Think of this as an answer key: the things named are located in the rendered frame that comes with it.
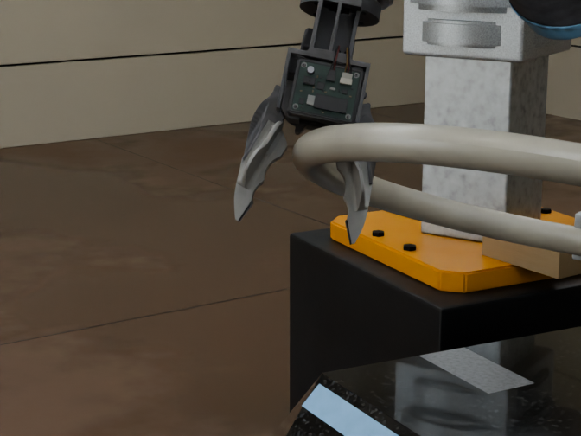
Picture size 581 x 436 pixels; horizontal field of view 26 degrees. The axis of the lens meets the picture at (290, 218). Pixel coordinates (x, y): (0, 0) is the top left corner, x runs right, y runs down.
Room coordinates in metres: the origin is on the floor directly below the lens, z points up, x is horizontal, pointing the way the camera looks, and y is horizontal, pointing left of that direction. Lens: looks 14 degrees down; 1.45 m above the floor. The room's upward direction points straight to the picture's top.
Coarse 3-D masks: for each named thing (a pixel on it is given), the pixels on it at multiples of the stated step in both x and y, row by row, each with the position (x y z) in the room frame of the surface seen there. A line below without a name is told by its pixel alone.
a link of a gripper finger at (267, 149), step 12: (264, 132) 1.09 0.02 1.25; (276, 132) 1.07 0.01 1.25; (264, 144) 1.06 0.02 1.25; (276, 144) 1.09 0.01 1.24; (252, 156) 1.04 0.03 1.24; (264, 156) 1.08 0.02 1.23; (276, 156) 1.08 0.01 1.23; (240, 168) 1.08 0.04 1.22; (252, 168) 1.06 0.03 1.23; (264, 168) 1.08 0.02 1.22; (240, 180) 1.07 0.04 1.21; (252, 180) 1.07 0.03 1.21; (264, 180) 1.08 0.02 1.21; (240, 192) 1.07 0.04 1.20; (252, 192) 1.07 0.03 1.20; (240, 204) 1.07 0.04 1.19; (240, 216) 1.06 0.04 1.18
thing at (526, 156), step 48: (336, 144) 0.97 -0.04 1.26; (384, 144) 0.93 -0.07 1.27; (432, 144) 0.90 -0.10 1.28; (480, 144) 0.88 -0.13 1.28; (528, 144) 0.87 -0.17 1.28; (576, 144) 0.86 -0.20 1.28; (336, 192) 1.19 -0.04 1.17; (384, 192) 1.23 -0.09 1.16; (528, 240) 1.28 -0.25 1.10; (576, 240) 1.27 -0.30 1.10
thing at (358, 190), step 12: (348, 168) 1.08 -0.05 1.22; (360, 168) 1.04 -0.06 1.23; (348, 180) 1.07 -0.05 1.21; (360, 180) 1.03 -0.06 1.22; (348, 192) 1.07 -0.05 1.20; (360, 192) 1.04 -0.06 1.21; (348, 204) 1.07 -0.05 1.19; (360, 204) 1.05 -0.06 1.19; (348, 216) 1.06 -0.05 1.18; (360, 216) 1.06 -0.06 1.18; (348, 228) 1.06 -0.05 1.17; (360, 228) 1.06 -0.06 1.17
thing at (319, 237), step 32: (320, 256) 2.55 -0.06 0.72; (352, 256) 2.48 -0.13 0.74; (320, 288) 2.54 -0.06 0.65; (352, 288) 2.42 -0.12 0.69; (384, 288) 2.32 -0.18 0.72; (416, 288) 2.27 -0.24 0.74; (512, 288) 2.27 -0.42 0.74; (544, 288) 2.27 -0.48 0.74; (576, 288) 2.28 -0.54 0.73; (320, 320) 2.54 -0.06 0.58; (352, 320) 2.42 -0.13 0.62; (384, 320) 2.31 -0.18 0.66; (416, 320) 2.21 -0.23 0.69; (448, 320) 2.15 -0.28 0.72; (480, 320) 2.18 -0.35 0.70; (512, 320) 2.22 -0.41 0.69; (544, 320) 2.25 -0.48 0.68; (576, 320) 2.29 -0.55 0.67; (320, 352) 2.54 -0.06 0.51; (352, 352) 2.42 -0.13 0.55; (384, 352) 2.31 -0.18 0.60; (416, 352) 2.21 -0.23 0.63
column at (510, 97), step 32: (448, 64) 2.49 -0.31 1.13; (480, 64) 2.45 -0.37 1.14; (512, 64) 2.42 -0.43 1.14; (544, 64) 2.55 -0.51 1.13; (448, 96) 2.49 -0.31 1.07; (480, 96) 2.45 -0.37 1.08; (512, 96) 2.42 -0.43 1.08; (544, 96) 2.56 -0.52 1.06; (480, 128) 2.45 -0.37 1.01; (512, 128) 2.42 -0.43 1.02; (544, 128) 2.57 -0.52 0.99; (448, 192) 2.49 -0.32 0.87; (480, 192) 2.45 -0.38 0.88; (512, 192) 2.44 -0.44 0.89
